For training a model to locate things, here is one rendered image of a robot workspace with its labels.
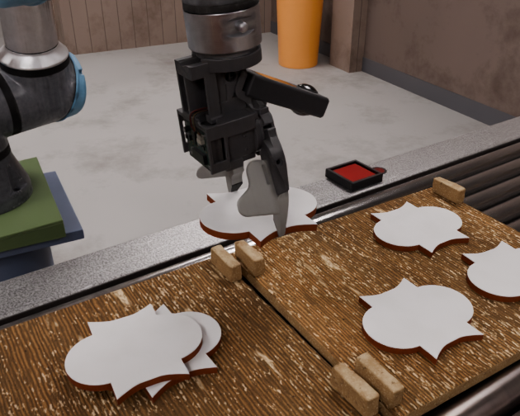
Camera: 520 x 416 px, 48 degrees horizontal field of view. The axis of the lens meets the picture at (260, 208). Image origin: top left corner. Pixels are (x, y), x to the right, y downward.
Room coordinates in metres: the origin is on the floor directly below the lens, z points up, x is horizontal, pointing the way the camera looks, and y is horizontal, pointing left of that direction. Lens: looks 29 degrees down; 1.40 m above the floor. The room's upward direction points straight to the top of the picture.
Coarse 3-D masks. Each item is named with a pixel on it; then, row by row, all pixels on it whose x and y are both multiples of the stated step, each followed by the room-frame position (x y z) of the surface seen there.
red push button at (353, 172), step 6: (342, 168) 1.00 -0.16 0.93; (348, 168) 1.00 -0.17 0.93; (354, 168) 1.00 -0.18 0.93; (360, 168) 1.00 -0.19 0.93; (342, 174) 0.98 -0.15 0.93; (348, 174) 0.98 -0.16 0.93; (354, 174) 0.98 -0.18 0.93; (360, 174) 0.98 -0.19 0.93; (366, 174) 0.98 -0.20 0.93; (372, 174) 0.98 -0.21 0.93; (354, 180) 0.95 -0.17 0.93
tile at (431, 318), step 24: (408, 288) 0.61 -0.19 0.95; (432, 288) 0.61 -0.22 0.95; (384, 312) 0.56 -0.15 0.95; (408, 312) 0.56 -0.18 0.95; (432, 312) 0.56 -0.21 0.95; (456, 312) 0.56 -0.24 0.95; (384, 336) 0.52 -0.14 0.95; (408, 336) 0.52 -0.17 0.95; (432, 336) 0.52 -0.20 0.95; (456, 336) 0.52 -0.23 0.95; (480, 336) 0.52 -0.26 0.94; (432, 360) 0.48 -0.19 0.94
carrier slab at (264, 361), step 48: (144, 288) 0.62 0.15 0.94; (192, 288) 0.62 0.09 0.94; (240, 288) 0.62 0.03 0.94; (0, 336) 0.53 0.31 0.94; (48, 336) 0.53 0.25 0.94; (240, 336) 0.53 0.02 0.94; (288, 336) 0.53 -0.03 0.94; (0, 384) 0.45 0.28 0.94; (48, 384) 0.45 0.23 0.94; (192, 384) 0.45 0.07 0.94; (240, 384) 0.45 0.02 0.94; (288, 384) 0.45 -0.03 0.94
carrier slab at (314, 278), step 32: (416, 192) 0.89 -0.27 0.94; (320, 224) 0.79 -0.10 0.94; (352, 224) 0.79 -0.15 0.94; (480, 224) 0.79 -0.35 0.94; (288, 256) 0.70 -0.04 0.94; (320, 256) 0.70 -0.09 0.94; (352, 256) 0.70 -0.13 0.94; (384, 256) 0.70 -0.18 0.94; (416, 256) 0.70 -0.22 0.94; (448, 256) 0.70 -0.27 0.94; (256, 288) 0.64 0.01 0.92; (288, 288) 0.62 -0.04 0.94; (320, 288) 0.62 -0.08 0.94; (352, 288) 0.62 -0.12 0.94; (384, 288) 0.62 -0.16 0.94; (288, 320) 0.57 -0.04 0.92; (320, 320) 0.56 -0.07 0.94; (352, 320) 0.56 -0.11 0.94; (480, 320) 0.56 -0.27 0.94; (512, 320) 0.56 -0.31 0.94; (320, 352) 0.51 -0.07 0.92; (352, 352) 0.50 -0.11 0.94; (384, 352) 0.50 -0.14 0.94; (416, 352) 0.50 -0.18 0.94; (448, 352) 0.50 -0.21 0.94; (480, 352) 0.50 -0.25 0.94; (512, 352) 0.50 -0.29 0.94; (416, 384) 0.45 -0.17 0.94; (448, 384) 0.45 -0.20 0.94
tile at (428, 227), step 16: (400, 208) 0.82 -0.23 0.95; (416, 208) 0.82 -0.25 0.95; (432, 208) 0.82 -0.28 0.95; (384, 224) 0.77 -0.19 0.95; (400, 224) 0.77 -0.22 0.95; (416, 224) 0.77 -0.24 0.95; (432, 224) 0.77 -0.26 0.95; (448, 224) 0.77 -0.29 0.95; (384, 240) 0.72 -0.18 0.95; (400, 240) 0.72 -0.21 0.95; (416, 240) 0.72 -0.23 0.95; (432, 240) 0.72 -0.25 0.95; (448, 240) 0.72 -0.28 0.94; (464, 240) 0.73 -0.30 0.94; (432, 256) 0.69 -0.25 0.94
